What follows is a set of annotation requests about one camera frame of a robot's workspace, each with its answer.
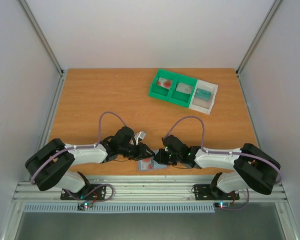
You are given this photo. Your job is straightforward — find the red circle card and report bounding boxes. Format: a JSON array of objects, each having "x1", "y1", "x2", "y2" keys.
[{"x1": 156, "y1": 77, "x2": 173, "y2": 90}]

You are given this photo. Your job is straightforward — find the right controller board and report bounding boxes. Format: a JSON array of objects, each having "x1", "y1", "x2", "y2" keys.
[{"x1": 214, "y1": 201, "x2": 232, "y2": 210}]

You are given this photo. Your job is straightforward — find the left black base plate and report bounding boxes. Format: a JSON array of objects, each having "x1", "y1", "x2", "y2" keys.
[{"x1": 60, "y1": 184, "x2": 107, "y2": 201}]

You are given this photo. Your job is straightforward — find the grey card in bin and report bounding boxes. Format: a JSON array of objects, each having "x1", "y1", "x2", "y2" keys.
[{"x1": 176, "y1": 82, "x2": 192, "y2": 95}]

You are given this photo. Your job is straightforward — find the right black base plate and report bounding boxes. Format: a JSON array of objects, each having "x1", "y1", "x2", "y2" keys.
[{"x1": 191, "y1": 184, "x2": 240, "y2": 201}]

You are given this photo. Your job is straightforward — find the left aluminium frame post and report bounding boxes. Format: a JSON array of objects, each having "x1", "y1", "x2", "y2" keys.
[{"x1": 18, "y1": 0, "x2": 65, "y2": 76}]

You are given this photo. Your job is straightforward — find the aluminium frame post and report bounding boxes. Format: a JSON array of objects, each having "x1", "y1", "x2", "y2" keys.
[
  {"x1": 235, "y1": 0, "x2": 283, "y2": 76},
  {"x1": 18, "y1": 0, "x2": 65, "y2": 76}
]

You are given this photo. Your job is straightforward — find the green two-compartment bin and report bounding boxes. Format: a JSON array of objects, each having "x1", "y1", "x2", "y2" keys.
[{"x1": 148, "y1": 69, "x2": 198, "y2": 108}]

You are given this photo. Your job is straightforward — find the white plastic bin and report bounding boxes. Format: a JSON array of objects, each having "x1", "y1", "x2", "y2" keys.
[{"x1": 188, "y1": 79, "x2": 218, "y2": 115}]

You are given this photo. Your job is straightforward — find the controller board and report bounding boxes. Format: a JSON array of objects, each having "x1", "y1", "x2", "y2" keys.
[
  {"x1": 214, "y1": 201, "x2": 232, "y2": 210},
  {"x1": 77, "y1": 202, "x2": 94, "y2": 211}
]

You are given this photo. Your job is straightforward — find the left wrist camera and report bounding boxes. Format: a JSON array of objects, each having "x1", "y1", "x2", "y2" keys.
[{"x1": 134, "y1": 131, "x2": 146, "y2": 145}]

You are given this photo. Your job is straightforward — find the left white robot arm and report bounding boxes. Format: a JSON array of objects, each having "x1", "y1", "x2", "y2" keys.
[{"x1": 25, "y1": 126, "x2": 155, "y2": 199}]

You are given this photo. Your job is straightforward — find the grey slotted cable duct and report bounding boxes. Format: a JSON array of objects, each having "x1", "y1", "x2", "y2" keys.
[{"x1": 23, "y1": 203, "x2": 214, "y2": 214}]

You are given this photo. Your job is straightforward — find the left controller board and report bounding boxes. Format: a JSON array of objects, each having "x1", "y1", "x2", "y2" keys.
[{"x1": 77, "y1": 202, "x2": 94, "y2": 211}]

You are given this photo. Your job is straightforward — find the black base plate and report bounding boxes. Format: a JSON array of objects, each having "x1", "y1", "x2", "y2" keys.
[
  {"x1": 60, "y1": 184, "x2": 107, "y2": 201},
  {"x1": 191, "y1": 184, "x2": 240, "y2": 201}
]

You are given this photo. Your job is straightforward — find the teal card in bin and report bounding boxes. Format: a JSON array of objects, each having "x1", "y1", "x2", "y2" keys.
[{"x1": 194, "y1": 88, "x2": 212, "y2": 101}]

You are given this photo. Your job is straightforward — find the aluminium front rail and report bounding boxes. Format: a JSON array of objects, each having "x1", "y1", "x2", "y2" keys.
[{"x1": 12, "y1": 174, "x2": 288, "y2": 204}]

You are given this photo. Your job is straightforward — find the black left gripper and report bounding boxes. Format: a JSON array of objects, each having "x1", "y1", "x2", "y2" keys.
[{"x1": 119, "y1": 142, "x2": 155, "y2": 161}]

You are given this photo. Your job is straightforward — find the right aluminium frame post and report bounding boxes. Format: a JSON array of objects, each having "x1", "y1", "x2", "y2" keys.
[{"x1": 235, "y1": 0, "x2": 283, "y2": 76}]

